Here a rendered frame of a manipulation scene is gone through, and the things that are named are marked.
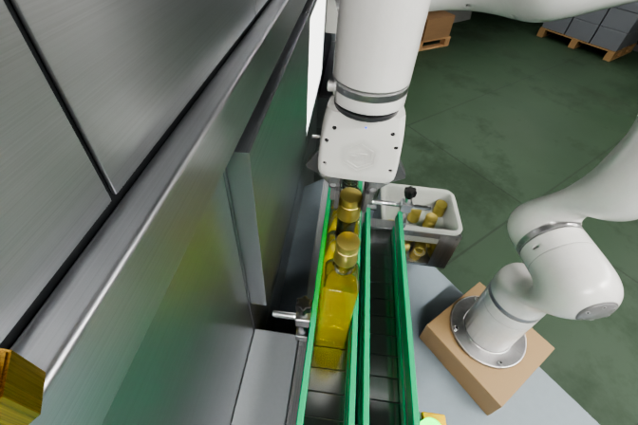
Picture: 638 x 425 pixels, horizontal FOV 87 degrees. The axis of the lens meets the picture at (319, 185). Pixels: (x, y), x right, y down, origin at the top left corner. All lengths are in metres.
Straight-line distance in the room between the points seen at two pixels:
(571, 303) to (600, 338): 1.71
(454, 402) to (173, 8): 1.01
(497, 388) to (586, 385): 1.24
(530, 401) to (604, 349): 1.29
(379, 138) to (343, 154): 0.05
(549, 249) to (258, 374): 0.57
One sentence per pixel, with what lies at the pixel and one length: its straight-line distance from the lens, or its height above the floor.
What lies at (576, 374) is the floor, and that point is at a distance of 2.24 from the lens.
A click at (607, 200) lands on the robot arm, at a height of 1.37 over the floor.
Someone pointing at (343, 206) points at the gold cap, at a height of 1.35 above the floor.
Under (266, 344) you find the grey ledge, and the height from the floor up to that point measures 1.05.
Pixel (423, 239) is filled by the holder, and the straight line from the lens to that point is 1.00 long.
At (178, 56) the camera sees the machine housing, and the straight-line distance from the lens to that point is 0.28.
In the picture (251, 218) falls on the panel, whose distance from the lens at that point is 0.44.
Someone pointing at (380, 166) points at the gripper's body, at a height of 1.45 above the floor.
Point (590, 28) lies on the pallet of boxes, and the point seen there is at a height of 0.29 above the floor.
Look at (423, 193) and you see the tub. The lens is 1.09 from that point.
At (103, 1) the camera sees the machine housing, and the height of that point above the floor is 1.66.
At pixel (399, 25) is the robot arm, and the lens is 0.33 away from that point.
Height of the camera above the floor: 1.71
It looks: 44 degrees down
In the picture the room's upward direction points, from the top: 4 degrees clockwise
